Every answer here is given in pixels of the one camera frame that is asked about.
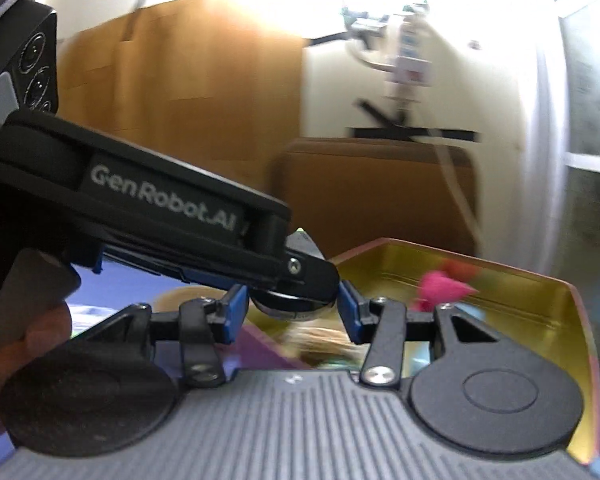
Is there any white power strip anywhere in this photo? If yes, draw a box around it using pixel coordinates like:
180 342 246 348
342 2 433 88

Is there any white cable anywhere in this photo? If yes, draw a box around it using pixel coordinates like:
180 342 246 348
430 130 486 253

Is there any pink fluffy scrunchie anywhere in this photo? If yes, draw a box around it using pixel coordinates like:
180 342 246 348
412 267 481 313

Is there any pink tin box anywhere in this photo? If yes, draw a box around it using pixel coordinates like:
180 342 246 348
235 237 600 467

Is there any person's left hand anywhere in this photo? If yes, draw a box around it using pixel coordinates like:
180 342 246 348
0 304 75 442

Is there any black tape strip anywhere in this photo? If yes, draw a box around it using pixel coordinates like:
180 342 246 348
349 100 482 145

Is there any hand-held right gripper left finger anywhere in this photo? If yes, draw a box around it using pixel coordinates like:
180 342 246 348
77 284 248 387

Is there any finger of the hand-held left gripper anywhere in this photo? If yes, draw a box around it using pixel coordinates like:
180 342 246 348
252 229 342 307

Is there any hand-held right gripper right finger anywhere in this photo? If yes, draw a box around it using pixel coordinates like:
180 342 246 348
337 280 511 387

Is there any brown chair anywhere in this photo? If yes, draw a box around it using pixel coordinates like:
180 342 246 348
272 137 481 263

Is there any wooden board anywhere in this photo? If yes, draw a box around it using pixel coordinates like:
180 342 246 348
57 0 308 196

